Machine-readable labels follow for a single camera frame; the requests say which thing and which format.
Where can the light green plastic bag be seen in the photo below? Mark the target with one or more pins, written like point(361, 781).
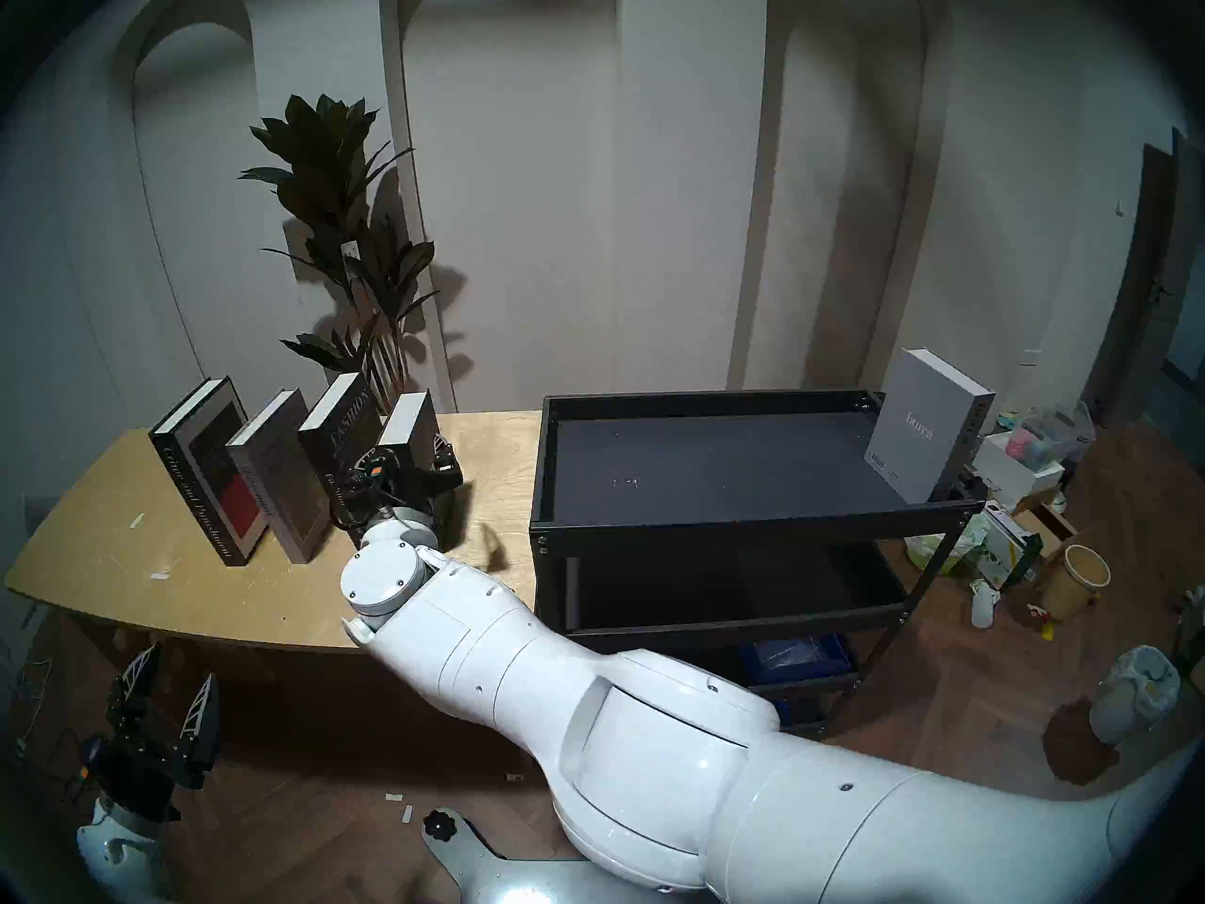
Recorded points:
point(932, 554)

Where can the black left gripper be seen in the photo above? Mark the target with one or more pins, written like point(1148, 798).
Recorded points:
point(132, 770)

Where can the black star knob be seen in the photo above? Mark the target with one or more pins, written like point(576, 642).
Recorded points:
point(439, 825)

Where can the grey Discontent book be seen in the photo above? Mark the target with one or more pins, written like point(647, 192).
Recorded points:
point(282, 483)

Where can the dark door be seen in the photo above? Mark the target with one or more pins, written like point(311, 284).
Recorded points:
point(1144, 281)

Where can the red and yellow small item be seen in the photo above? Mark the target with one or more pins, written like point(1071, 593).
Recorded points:
point(1045, 620)

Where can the black metal shelf cart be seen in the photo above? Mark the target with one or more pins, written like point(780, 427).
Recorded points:
point(734, 460)

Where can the light grey Iaura book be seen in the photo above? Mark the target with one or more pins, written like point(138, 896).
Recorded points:
point(918, 422)

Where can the black Fashion book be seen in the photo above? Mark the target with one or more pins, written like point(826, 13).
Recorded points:
point(344, 422)

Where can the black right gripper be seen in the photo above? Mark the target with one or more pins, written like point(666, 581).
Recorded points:
point(405, 497)

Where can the white spray bottle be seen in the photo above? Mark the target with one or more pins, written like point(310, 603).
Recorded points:
point(984, 605)

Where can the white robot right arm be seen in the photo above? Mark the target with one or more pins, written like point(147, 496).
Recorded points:
point(659, 742)

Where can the blue bin with clear bag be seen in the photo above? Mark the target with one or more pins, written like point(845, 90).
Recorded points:
point(800, 655)

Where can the white bin with bag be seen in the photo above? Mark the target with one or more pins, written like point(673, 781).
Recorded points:
point(1134, 690)

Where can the green and white carton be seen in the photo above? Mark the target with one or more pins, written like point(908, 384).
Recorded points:
point(1007, 544)

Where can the brown cardboard box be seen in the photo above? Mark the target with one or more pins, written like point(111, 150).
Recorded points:
point(1052, 524)

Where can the Crime and Punishment book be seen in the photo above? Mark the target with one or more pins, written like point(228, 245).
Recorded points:
point(212, 469)

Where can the beige bucket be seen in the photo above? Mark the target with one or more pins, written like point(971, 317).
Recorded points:
point(1073, 587)

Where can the grey metal robot base plate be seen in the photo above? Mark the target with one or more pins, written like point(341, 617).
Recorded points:
point(499, 879)

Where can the light wooden display table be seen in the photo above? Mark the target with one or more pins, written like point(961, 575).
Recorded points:
point(188, 582)

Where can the white cardboard box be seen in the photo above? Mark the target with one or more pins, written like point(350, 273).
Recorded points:
point(1017, 478)

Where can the tall green potted plant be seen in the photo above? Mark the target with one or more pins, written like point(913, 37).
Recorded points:
point(325, 158)

